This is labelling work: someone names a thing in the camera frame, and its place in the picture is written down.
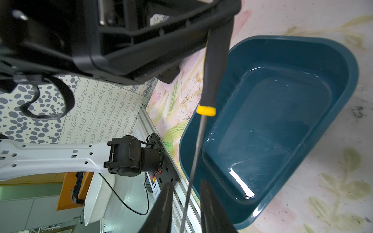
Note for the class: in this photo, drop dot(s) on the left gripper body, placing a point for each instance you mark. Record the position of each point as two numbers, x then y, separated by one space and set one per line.
36 38

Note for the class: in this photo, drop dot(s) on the yellow black file tool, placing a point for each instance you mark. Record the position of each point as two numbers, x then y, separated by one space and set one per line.
216 58

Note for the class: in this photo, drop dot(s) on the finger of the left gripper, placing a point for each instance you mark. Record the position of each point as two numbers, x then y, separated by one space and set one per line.
135 41

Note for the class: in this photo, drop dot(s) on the teal plastic storage box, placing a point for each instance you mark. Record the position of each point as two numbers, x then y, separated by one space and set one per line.
278 96

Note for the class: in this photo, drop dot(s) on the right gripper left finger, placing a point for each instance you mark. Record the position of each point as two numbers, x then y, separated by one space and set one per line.
160 218

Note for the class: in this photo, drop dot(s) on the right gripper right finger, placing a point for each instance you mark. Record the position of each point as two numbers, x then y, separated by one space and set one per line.
214 218

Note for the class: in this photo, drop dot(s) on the black box lid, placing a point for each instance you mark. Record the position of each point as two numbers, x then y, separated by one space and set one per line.
169 75

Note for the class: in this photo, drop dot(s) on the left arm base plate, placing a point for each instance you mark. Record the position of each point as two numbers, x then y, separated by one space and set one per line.
166 172

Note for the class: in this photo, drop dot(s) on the aluminium mounting rail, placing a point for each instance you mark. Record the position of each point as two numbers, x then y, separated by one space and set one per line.
145 130

